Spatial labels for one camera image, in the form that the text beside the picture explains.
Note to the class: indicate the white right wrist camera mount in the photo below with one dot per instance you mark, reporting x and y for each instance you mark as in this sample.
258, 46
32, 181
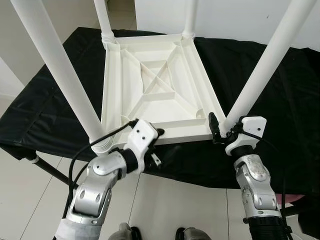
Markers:
249, 127

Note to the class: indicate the pink cloth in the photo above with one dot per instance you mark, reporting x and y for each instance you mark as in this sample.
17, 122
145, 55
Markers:
291, 198

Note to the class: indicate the grey right robot leg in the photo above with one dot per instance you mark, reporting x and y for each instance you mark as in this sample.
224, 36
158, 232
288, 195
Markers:
192, 234

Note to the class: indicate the white plastic table top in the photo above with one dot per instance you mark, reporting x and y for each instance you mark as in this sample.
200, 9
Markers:
160, 115

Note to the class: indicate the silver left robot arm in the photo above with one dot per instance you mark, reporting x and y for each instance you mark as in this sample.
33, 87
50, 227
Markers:
92, 195

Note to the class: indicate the black metal table leg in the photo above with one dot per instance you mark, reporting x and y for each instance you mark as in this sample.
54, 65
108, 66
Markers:
50, 169
296, 209

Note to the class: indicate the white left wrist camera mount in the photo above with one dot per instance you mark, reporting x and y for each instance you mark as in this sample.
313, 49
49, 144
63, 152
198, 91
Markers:
141, 137

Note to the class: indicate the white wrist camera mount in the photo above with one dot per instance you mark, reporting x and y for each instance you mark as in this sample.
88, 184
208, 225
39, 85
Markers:
249, 127
141, 137

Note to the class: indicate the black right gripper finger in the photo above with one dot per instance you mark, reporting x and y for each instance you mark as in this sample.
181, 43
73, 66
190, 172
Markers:
214, 125

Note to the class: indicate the black table cloth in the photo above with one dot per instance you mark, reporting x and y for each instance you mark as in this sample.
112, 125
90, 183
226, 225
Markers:
280, 140

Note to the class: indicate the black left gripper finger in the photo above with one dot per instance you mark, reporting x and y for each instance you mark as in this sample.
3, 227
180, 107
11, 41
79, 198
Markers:
160, 132

